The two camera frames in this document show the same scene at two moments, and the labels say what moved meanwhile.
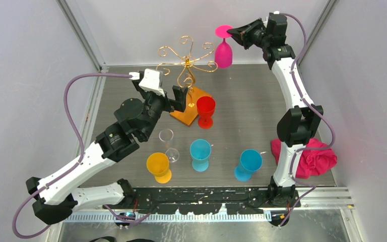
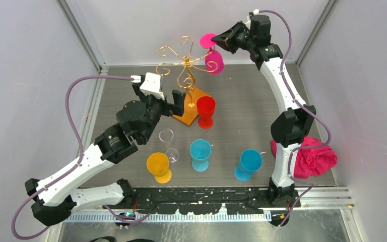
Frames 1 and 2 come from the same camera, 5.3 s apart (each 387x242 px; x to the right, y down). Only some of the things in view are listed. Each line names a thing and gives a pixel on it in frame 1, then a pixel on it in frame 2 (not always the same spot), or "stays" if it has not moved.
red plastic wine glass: (205, 106) stays
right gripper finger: (248, 27) -> (227, 35)
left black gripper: (178, 104) stays
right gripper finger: (245, 39) -> (231, 45)
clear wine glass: (166, 135) stays
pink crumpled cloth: (312, 162) stays
